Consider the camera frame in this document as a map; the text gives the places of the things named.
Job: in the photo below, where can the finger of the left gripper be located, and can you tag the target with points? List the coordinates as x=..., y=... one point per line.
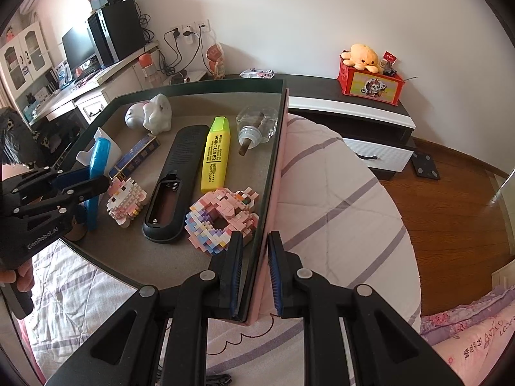
x=43, y=180
x=32, y=210

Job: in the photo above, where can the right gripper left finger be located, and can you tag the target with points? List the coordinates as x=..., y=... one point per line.
x=160, y=336

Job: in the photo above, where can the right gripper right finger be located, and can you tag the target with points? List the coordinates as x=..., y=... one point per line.
x=351, y=336

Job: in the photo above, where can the blue highlighter marker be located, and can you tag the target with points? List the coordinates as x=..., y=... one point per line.
x=97, y=161

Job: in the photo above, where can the blue gold cigarette box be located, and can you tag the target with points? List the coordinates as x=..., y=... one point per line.
x=132, y=159

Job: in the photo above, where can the white piggy bank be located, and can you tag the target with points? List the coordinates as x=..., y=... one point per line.
x=154, y=115

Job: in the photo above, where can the black remote control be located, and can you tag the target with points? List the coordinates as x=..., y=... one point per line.
x=174, y=189

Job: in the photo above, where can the pink green storage box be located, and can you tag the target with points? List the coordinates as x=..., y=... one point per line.
x=154, y=248

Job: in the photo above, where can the yellow highlighter marker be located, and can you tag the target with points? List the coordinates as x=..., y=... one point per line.
x=216, y=155

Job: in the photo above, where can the person's left hand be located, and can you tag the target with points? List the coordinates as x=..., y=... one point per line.
x=23, y=277

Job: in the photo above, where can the black office chair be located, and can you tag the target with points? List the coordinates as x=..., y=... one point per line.
x=34, y=148

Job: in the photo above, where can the copper metal cup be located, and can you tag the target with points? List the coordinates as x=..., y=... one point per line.
x=78, y=230

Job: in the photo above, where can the pink cat block figure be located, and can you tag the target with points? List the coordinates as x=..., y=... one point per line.
x=126, y=200

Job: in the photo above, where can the pink pillow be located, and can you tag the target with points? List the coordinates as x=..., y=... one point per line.
x=471, y=338

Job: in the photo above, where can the white desk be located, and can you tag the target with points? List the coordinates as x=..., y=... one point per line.
x=91, y=95

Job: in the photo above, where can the black hair clip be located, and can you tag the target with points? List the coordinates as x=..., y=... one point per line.
x=210, y=380

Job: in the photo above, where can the white glass-door cabinet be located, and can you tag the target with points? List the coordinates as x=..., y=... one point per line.
x=24, y=59

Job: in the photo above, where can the black computer monitor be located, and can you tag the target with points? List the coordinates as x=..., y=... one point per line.
x=78, y=46

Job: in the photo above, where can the red-capped plastic bottle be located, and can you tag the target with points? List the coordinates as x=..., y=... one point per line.
x=148, y=69

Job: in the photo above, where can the pink donut block figure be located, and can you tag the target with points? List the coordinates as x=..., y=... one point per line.
x=211, y=221

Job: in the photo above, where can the black computer tower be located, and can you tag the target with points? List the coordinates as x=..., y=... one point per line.
x=116, y=32

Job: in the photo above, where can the black bathroom scale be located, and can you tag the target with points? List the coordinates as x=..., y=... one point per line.
x=424, y=166

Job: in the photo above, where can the snack bag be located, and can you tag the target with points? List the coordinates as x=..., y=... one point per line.
x=215, y=61

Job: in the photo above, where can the clear glass bottle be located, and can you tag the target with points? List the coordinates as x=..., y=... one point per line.
x=255, y=126

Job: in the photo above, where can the black white TV cabinet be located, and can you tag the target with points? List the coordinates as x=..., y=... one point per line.
x=379, y=134

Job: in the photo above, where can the small patterned packet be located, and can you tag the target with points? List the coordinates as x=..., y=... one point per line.
x=254, y=73

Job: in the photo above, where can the red cartoon storage box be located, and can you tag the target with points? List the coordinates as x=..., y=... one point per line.
x=365, y=84

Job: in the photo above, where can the yellow octopus plush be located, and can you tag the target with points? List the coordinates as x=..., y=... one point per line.
x=362, y=58

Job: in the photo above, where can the white wall power outlet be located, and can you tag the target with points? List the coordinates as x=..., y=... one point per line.
x=192, y=31

